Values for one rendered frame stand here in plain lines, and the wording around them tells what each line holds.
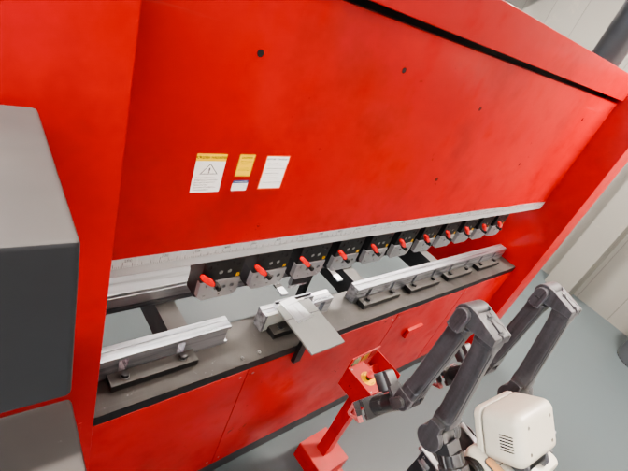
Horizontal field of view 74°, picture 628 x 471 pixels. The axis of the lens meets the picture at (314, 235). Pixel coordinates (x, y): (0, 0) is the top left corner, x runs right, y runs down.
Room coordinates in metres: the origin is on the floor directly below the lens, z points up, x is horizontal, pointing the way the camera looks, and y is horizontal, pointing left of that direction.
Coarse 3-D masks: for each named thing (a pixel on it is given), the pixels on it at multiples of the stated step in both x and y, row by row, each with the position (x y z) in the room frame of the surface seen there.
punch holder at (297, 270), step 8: (296, 248) 1.33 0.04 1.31; (304, 248) 1.31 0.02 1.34; (312, 248) 1.35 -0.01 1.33; (320, 248) 1.38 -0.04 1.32; (328, 248) 1.42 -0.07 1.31; (296, 256) 1.32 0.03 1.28; (304, 256) 1.33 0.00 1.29; (312, 256) 1.36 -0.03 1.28; (320, 256) 1.39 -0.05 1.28; (288, 264) 1.34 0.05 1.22; (296, 264) 1.31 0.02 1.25; (304, 264) 1.34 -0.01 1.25; (312, 264) 1.37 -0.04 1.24; (320, 264) 1.41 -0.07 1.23; (288, 272) 1.33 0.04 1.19; (296, 272) 1.32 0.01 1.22; (304, 272) 1.35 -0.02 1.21; (312, 272) 1.39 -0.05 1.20
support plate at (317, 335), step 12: (300, 300) 1.43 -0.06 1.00; (288, 312) 1.33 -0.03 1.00; (288, 324) 1.27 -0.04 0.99; (300, 324) 1.29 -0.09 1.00; (312, 324) 1.32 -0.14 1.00; (324, 324) 1.35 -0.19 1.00; (300, 336) 1.23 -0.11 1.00; (312, 336) 1.25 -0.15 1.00; (324, 336) 1.28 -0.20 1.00; (336, 336) 1.31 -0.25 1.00; (312, 348) 1.19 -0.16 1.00; (324, 348) 1.22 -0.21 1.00
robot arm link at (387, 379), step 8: (376, 376) 1.00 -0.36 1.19; (384, 376) 0.99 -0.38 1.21; (392, 376) 0.99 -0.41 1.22; (384, 384) 0.97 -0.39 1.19; (392, 384) 0.97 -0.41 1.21; (400, 384) 0.99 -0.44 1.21; (392, 392) 0.95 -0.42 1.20; (392, 400) 0.91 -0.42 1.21; (400, 400) 0.90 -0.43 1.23; (392, 408) 0.91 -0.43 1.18
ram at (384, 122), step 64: (192, 0) 0.87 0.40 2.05; (256, 0) 0.97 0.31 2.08; (320, 0) 1.10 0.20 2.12; (192, 64) 0.89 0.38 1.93; (256, 64) 1.01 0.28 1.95; (320, 64) 1.15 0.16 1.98; (384, 64) 1.33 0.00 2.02; (448, 64) 1.56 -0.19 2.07; (512, 64) 1.87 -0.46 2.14; (128, 128) 0.80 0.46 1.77; (192, 128) 0.91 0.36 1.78; (256, 128) 1.04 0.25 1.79; (320, 128) 1.21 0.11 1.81; (384, 128) 1.43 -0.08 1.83; (448, 128) 1.71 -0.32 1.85; (512, 128) 2.12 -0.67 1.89; (576, 128) 2.72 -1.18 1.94; (128, 192) 0.81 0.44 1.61; (256, 192) 1.09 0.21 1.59; (320, 192) 1.29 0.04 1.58; (384, 192) 1.56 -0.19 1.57; (448, 192) 1.93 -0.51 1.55; (512, 192) 2.50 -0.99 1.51; (128, 256) 0.83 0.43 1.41
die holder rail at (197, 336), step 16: (208, 320) 1.15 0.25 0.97; (224, 320) 1.18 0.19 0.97; (144, 336) 0.96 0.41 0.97; (160, 336) 0.99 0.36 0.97; (176, 336) 1.02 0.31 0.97; (192, 336) 1.04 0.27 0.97; (208, 336) 1.09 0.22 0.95; (224, 336) 1.15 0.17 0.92; (112, 352) 0.86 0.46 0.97; (128, 352) 0.88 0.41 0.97; (144, 352) 0.91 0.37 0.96; (160, 352) 0.96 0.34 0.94; (176, 352) 1.02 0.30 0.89; (112, 368) 0.84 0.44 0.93
